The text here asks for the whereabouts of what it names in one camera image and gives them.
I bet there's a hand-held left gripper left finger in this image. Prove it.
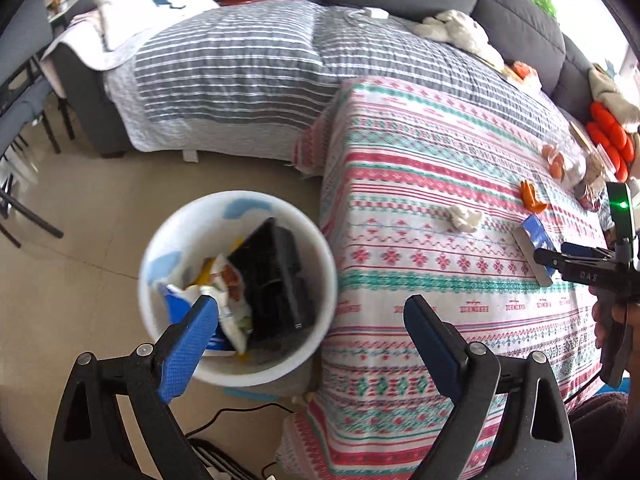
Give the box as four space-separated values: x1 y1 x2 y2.
47 294 221 480

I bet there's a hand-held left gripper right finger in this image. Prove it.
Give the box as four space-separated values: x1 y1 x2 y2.
402 294 576 480

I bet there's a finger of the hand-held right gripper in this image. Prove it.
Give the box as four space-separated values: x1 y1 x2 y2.
533 247 566 267

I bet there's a light blue packet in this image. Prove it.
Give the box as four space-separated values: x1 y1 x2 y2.
512 213 557 288

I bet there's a blue and white packet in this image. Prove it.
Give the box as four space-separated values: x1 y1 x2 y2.
160 282 236 356

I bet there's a printed snack wrapper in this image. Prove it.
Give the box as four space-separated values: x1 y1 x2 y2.
200 255 253 353

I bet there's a yellow packet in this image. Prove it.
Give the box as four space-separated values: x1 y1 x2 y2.
187 255 223 291

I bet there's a black plastic tray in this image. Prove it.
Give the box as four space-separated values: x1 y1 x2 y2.
227 217 317 348

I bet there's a white bin with blue patches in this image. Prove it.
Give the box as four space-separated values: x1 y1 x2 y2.
137 190 338 391

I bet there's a person's right hand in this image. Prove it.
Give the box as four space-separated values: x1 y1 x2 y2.
591 287 612 356

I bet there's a small white tissue ball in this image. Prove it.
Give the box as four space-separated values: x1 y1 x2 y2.
446 205 483 233

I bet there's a glass jar of snacks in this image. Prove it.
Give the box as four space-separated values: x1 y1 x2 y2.
580 145 615 196

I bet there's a clear bag with oranges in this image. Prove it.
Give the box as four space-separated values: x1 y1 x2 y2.
542 122 593 188

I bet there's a red orange cushion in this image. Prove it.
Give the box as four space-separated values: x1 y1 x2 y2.
587 102 636 181

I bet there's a patterned tablecloth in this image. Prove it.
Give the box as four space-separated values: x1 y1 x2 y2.
275 76 626 480

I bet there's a beige cloth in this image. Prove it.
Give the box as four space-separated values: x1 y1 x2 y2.
587 62 640 133

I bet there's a person's dark clothing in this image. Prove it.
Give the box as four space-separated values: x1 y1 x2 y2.
570 392 640 480

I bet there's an orange snack packet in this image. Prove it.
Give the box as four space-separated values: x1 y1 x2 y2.
510 60 541 83

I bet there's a grey dining chair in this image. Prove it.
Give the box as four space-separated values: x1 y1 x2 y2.
0 125 66 250
0 0 66 156

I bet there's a white plush toy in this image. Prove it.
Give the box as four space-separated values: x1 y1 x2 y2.
414 9 503 68

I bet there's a grey striped quilt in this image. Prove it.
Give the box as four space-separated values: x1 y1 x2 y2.
102 0 571 161

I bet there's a white throw blanket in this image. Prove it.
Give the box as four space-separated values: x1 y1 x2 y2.
40 10 151 71

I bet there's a white deer pillow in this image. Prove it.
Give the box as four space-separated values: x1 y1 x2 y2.
86 0 220 52

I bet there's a black floor cable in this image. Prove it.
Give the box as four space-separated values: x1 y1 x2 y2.
185 401 297 436

